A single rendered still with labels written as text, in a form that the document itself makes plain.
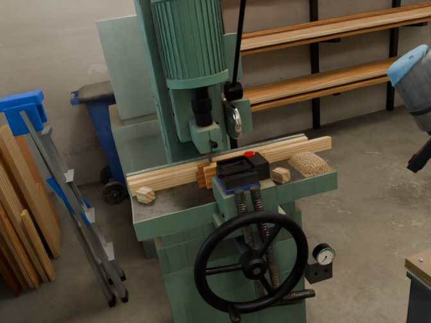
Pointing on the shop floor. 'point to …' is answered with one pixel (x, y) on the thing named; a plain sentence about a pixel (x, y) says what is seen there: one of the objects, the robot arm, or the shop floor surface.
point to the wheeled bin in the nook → (102, 93)
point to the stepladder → (63, 186)
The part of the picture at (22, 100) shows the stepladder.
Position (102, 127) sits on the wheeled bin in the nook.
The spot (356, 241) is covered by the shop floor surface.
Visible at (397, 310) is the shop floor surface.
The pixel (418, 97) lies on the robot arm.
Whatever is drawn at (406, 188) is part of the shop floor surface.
